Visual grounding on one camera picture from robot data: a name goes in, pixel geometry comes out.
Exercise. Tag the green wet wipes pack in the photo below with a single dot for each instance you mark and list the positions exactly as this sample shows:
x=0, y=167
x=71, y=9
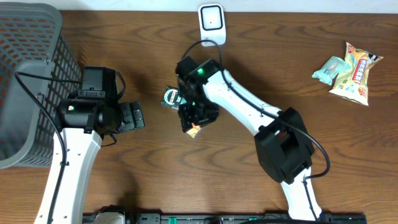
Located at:
x=331, y=69

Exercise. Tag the black plastic mesh basket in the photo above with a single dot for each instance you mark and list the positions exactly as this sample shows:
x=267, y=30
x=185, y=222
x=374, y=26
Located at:
x=38, y=69

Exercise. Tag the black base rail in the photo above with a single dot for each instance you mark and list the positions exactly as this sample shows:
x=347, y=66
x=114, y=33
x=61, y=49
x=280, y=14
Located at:
x=155, y=218

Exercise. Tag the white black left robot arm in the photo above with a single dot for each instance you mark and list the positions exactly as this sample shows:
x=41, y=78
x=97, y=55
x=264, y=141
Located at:
x=81, y=126

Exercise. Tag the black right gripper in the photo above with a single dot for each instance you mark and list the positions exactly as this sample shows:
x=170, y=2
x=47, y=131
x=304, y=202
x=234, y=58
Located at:
x=186, y=117

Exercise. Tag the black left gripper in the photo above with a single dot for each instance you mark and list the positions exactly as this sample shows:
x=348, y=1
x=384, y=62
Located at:
x=132, y=115

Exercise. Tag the white barcode scanner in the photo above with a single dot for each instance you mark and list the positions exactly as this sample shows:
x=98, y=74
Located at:
x=212, y=24

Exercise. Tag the roll of tape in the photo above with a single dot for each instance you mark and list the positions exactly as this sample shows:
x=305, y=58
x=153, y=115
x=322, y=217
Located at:
x=172, y=98

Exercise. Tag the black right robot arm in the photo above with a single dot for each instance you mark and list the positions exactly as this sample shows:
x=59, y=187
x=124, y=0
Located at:
x=282, y=144

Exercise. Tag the orange tissue pack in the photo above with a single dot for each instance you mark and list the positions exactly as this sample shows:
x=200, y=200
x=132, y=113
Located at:
x=194, y=131

